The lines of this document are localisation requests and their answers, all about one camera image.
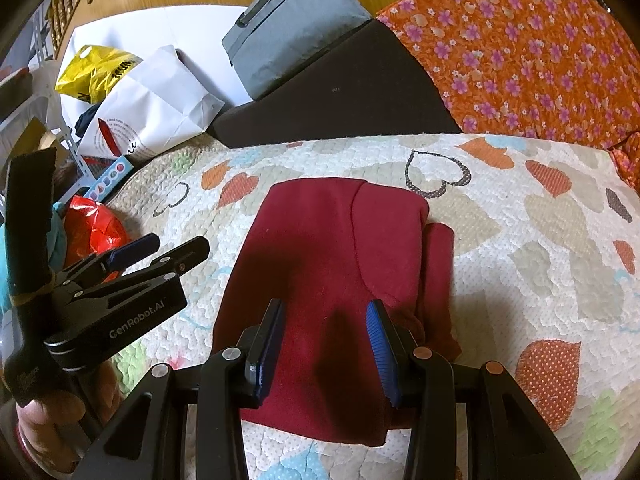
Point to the teal cloth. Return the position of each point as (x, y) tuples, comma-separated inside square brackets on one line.
[(59, 245)]

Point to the orange floral blanket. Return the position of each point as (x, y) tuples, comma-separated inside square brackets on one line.
[(525, 60)]

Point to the red plastic bag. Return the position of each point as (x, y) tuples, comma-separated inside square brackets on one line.
[(92, 230)]

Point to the dark blue cloth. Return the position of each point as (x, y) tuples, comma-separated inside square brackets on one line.
[(87, 120)]

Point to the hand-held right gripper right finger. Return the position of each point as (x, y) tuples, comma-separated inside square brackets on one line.
[(382, 355)]

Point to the grey bag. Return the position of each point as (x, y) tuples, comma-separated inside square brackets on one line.
[(295, 30)]

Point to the white metal rack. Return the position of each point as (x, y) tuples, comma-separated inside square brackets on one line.
[(67, 142)]

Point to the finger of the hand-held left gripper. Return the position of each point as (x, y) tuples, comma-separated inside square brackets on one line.
[(190, 252), (135, 250)]

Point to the person's left hand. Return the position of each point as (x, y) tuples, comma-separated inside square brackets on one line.
[(50, 422)]

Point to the yellow plastic bag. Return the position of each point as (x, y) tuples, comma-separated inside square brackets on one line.
[(87, 72)]

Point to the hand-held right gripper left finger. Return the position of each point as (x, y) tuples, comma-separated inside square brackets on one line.
[(265, 355)]

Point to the black cushion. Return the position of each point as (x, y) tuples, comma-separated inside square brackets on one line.
[(340, 90)]

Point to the dark red garment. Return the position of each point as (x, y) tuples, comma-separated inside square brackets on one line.
[(320, 260)]

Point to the white board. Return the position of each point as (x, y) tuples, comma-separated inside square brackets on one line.
[(200, 30)]

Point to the white paper bag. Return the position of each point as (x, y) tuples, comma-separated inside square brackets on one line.
[(160, 105)]

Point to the colourful dotted box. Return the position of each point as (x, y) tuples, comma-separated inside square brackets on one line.
[(107, 180)]

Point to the heart print quilt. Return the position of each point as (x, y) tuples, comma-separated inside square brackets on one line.
[(525, 270)]

